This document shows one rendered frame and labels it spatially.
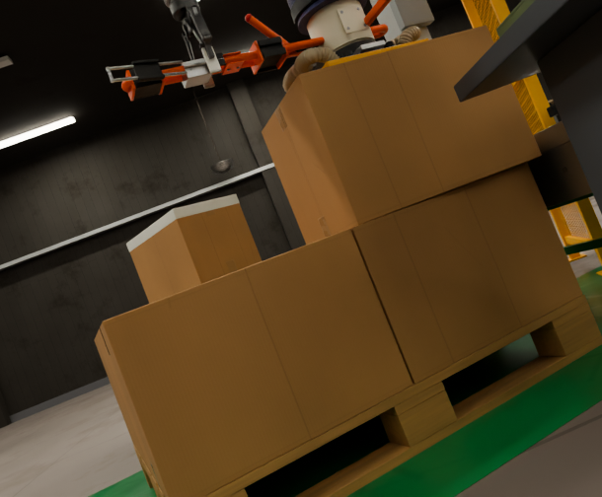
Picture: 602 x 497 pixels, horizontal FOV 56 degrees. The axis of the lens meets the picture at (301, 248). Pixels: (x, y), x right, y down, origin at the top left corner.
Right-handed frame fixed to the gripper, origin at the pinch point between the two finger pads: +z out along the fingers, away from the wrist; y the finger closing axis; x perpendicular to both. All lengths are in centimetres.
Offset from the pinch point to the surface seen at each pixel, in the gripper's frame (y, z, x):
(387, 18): 106, -52, -143
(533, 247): -17, 75, -62
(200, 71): -2.7, 0.8, 3.3
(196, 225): 141, 16, -15
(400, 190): -18, 49, -29
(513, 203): -17, 62, -62
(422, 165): -18, 44, -38
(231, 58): -2.5, -0.9, -6.1
